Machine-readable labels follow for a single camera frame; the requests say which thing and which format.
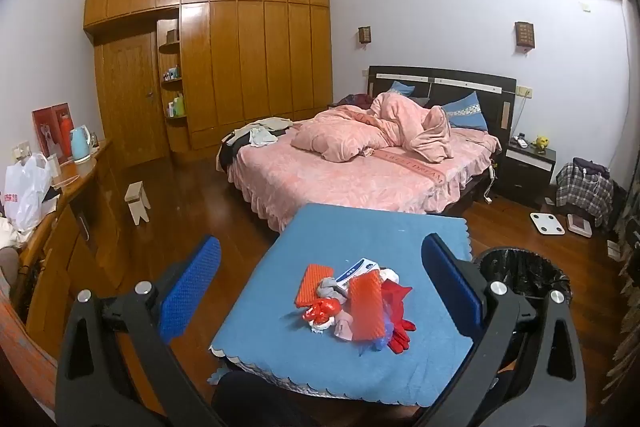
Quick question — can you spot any patterned curtain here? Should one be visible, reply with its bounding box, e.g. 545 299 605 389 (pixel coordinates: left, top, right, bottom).
605 187 640 378

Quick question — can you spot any black nightstand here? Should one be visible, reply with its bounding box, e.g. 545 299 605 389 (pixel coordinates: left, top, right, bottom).
500 138 557 208

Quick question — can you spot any black-lined trash bin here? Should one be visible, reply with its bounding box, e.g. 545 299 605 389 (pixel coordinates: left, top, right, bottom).
472 246 572 323

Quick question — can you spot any red glove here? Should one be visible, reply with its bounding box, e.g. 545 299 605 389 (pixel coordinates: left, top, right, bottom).
387 317 416 354
382 279 413 323

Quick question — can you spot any large wall lamp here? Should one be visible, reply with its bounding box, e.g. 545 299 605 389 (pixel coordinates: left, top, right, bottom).
515 21 535 53

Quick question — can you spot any wooden door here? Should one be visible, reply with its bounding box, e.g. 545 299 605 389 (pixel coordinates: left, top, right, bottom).
95 32 167 168

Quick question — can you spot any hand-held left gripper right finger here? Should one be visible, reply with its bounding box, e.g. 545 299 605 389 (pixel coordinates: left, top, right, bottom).
415 232 587 427

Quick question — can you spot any blue pillow with lace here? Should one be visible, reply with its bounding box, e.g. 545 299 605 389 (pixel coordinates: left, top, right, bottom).
442 91 488 132

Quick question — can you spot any small wooden stool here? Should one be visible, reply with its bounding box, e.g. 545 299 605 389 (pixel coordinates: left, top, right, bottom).
124 181 152 224

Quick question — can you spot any blue tablecloth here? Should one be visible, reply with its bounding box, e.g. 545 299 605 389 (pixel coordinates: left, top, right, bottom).
207 203 481 408

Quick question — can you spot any pink bed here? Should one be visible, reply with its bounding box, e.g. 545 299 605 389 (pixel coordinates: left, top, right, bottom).
227 104 502 233

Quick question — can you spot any white plastic bag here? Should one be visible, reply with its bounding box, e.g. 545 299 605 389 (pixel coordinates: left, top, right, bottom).
5 153 53 230

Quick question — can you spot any pile of clothes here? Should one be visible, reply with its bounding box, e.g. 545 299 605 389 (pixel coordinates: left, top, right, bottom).
217 118 293 170

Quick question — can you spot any pink duvet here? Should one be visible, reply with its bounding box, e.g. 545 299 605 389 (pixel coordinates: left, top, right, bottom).
291 92 453 164

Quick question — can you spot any bluish plastic wrapper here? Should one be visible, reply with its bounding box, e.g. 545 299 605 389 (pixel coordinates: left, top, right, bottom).
360 307 396 353

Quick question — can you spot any white and brown scale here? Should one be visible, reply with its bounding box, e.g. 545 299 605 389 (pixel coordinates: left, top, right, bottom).
566 213 593 237

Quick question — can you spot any wooden wardrobe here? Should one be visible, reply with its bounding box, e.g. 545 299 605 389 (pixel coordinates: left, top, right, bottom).
83 0 332 168

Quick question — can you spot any wooden dresser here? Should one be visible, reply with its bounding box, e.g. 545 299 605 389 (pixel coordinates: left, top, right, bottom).
15 138 126 358

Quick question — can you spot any red picture box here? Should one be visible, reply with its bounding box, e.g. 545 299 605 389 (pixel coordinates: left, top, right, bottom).
32 103 75 160

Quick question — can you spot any white and blue box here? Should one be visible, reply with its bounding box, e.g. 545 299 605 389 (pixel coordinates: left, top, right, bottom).
334 258 381 290

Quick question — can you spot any curled orange foam net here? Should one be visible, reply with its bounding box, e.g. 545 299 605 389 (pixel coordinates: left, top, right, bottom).
348 269 388 342

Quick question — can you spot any light blue kettle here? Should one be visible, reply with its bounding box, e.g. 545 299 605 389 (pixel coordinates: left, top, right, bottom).
70 126 93 163

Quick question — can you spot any dark red garment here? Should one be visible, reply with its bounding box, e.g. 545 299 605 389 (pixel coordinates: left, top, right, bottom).
340 93 373 110

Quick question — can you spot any red knotted plastic bag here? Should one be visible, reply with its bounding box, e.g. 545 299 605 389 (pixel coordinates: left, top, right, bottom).
300 298 343 333

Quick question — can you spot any white bathroom scale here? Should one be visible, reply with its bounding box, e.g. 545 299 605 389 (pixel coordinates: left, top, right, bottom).
530 212 566 235

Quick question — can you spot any flat orange foam net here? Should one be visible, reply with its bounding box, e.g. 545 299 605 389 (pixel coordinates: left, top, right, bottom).
296 263 335 309

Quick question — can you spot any plaid bag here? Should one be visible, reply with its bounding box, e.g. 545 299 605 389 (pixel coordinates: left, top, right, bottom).
556 157 615 228

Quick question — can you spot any grey sock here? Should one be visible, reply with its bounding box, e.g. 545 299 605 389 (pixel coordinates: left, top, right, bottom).
315 277 351 300

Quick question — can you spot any dark wooden headboard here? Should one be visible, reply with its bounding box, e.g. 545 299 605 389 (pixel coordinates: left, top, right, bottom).
369 66 517 143

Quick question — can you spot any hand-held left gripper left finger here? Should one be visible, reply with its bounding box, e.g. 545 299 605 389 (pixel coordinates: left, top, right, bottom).
55 234 226 427

